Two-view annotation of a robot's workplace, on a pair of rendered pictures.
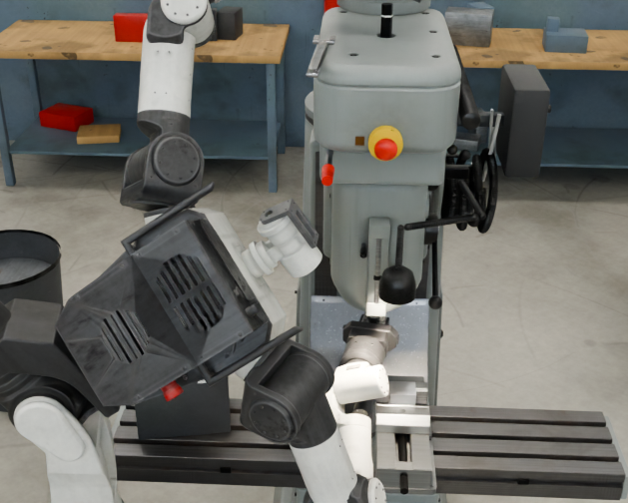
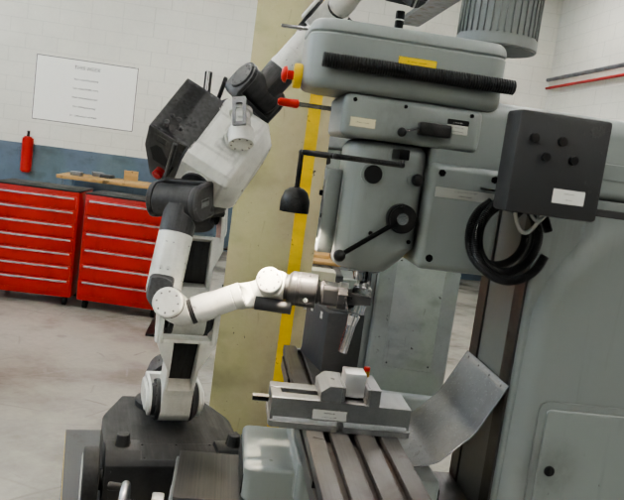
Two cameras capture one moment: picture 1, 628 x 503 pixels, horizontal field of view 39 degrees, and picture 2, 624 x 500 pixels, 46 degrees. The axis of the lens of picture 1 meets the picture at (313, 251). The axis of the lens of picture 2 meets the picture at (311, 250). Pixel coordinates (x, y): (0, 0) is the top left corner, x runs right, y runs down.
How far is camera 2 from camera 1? 242 cm
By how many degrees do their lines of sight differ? 78
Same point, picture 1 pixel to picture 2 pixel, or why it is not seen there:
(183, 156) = (243, 72)
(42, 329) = not seen: hidden behind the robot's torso
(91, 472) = not seen: hidden behind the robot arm
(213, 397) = (321, 334)
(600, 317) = not seen: outside the picture
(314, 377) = (181, 190)
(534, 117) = (511, 139)
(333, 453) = (160, 240)
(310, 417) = (164, 209)
